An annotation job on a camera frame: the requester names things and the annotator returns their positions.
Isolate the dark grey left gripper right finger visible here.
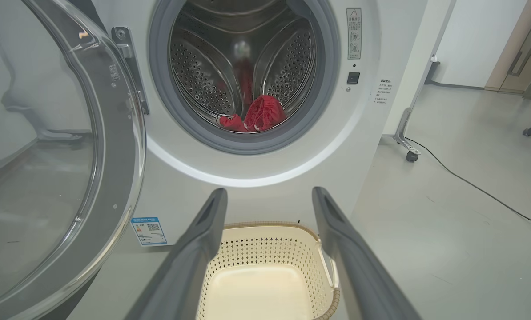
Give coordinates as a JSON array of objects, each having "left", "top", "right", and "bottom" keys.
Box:
[{"left": 312, "top": 186, "right": 422, "bottom": 320}]

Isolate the cream perforated laundry basket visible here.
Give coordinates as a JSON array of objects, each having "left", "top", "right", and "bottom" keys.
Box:
[{"left": 197, "top": 221, "right": 341, "bottom": 320}]

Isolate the white partition panel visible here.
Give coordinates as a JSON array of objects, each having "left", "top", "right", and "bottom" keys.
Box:
[{"left": 382, "top": 0, "right": 457, "bottom": 136}]

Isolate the metal frame leg with caster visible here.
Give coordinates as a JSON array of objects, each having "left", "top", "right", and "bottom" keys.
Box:
[{"left": 393, "top": 107, "right": 422, "bottom": 163}]

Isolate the white front-load washing machine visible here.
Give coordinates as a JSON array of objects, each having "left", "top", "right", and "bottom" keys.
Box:
[{"left": 68, "top": 0, "right": 428, "bottom": 320}]

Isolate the red and white garment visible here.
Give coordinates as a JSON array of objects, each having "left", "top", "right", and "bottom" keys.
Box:
[{"left": 219, "top": 95, "right": 287, "bottom": 133}]

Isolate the black floor power cable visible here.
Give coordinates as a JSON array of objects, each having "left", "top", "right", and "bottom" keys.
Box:
[{"left": 407, "top": 137, "right": 531, "bottom": 234}]

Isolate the round black glass washer door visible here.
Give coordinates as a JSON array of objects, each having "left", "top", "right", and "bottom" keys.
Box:
[{"left": 0, "top": 0, "right": 147, "bottom": 320}]

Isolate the blue energy label sticker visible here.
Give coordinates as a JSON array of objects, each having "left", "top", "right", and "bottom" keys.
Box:
[{"left": 131, "top": 216, "right": 168, "bottom": 247}]

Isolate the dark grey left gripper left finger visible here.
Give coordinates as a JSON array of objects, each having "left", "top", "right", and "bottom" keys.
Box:
[{"left": 125, "top": 188, "right": 229, "bottom": 320}]

